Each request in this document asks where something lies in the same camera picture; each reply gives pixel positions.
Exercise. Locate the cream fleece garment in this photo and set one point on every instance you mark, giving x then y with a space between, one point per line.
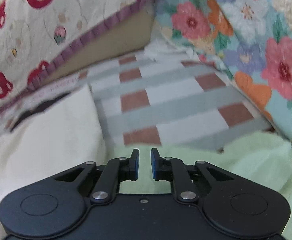
65 135

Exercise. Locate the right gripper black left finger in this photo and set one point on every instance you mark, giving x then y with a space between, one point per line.
56 205

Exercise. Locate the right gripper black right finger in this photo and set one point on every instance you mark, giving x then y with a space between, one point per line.
233 205

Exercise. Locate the bear print quilt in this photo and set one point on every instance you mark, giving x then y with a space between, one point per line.
42 40

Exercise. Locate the black garment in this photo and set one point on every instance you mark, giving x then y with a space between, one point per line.
38 109

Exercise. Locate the checkered bed sheet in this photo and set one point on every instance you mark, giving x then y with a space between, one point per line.
169 100

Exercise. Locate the floral blanket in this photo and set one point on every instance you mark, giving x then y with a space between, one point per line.
249 40

